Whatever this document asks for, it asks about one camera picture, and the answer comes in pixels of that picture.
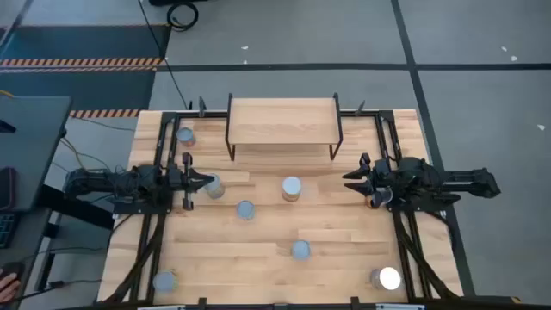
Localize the black computer mouse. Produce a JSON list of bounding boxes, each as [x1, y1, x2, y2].
[[0, 261, 25, 280]]

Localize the black metal table frame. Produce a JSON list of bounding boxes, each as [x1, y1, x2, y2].
[[101, 109, 524, 310]]

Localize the can with green label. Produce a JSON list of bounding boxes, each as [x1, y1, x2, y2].
[[152, 270, 180, 294]]

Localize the grey desk top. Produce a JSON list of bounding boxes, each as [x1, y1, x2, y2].
[[0, 95, 73, 213]]

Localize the black desk leg beam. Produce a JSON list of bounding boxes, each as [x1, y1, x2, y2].
[[37, 183, 115, 231]]

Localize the can with purple label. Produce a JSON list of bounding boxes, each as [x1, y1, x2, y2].
[[204, 173, 226, 201]]

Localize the wooden shelf black legs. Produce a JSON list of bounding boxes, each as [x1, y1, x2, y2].
[[224, 92, 344, 163]]

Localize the black floor tape line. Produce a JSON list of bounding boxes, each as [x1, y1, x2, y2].
[[389, 0, 477, 298], [155, 63, 551, 72]]

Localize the short grey-lid can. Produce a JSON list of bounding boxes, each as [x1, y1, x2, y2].
[[235, 200, 256, 222], [290, 239, 312, 262]]

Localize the can with orange label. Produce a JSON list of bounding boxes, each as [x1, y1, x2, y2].
[[365, 188, 393, 210]]

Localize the long orange hazard tape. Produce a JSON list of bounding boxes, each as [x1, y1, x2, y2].
[[0, 57, 167, 73]]

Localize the dark floor mat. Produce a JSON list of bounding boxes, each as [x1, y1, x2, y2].
[[0, 24, 172, 111]]

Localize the long black floor cable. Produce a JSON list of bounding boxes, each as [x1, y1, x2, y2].
[[137, 0, 193, 111]]

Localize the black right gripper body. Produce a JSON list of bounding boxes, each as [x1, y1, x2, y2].
[[360, 152, 394, 193]]

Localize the tall can tan label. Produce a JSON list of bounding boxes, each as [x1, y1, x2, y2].
[[282, 176, 303, 203]]

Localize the black equipment base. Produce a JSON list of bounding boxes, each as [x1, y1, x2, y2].
[[148, 0, 210, 7]]

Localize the dark phone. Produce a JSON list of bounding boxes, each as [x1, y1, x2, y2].
[[0, 166, 17, 211]]

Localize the dark keyboard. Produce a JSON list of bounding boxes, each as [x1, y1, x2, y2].
[[0, 213, 18, 250]]

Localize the person's hand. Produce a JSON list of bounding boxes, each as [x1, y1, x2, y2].
[[0, 273, 22, 305]]

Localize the can with brown label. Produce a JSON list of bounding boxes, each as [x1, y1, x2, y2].
[[369, 266, 402, 292]]

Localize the coiled black cable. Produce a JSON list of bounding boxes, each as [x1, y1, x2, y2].
[[166, 2, 200, 32]]

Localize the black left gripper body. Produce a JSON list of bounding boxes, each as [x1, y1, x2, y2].
[[165, 152, 194, 212]]

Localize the short orange hazard tape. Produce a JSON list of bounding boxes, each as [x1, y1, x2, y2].
[[68, 108, 142, 120]]

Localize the can with red label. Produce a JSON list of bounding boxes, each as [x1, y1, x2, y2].
[[176, 127, 197, 148]]

